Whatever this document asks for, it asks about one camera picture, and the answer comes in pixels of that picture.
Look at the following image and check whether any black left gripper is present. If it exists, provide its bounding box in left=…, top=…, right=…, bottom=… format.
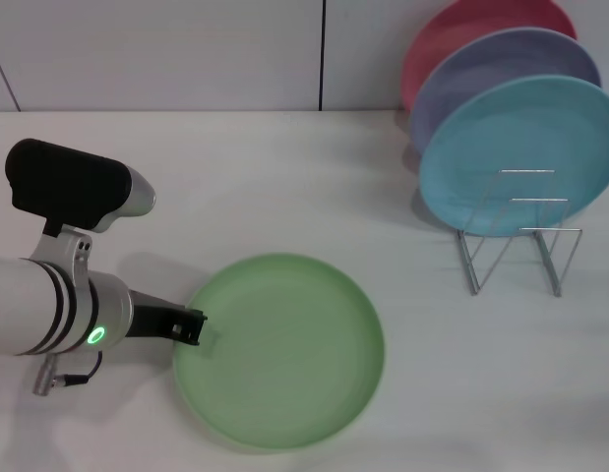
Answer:
left=128, top=290, right=209, bottom=347

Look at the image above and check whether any green round plate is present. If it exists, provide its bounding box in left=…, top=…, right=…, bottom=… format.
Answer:
left=172, top=252, right=386, bottom=450

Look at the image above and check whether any blue round plate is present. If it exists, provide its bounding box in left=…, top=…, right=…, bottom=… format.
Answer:
left=418, top=74, right=609, bottom=238

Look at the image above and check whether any pink round plate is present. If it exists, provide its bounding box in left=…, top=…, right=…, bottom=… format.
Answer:
left=400, top=0, right=579, bottom=112

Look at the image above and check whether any purple round plate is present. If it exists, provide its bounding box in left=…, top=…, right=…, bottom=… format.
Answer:
left=410, top=28, right=603, bottom=156

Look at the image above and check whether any silver camera mount bracket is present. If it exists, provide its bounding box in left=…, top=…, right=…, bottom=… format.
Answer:
left=30, top=223, right=94, bottom=279

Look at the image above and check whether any left arm cable with connector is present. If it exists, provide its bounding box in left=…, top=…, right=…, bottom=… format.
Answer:
left=32, top=350, right=105, bottom=396

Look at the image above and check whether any silver wire plate rack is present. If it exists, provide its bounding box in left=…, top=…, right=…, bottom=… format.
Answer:
left=455, top=169, right=583, bottom=298

